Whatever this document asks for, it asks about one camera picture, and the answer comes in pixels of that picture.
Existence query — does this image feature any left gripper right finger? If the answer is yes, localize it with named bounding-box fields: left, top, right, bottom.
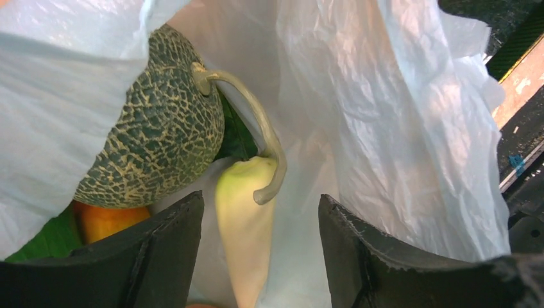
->
left=318, top=194, right=543, bottom=307

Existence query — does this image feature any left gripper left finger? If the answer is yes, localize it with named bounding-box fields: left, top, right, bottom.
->
left=1, top=191, right=204, bottom=308

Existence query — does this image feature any light blue plastic grocery bag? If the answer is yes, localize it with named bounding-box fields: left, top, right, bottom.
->
left=1, top=1, right=511, bottom=307

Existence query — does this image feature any orange peach fruit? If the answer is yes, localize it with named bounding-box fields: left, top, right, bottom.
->
left=72, top=201, right=151, bottom=244

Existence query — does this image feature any green bok choy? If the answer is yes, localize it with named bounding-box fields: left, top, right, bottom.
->
left=4, top=96, right=257, bottom=262

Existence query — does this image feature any netted green melon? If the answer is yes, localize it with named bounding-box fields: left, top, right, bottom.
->
left=74, top=24, right=226, bottom=209

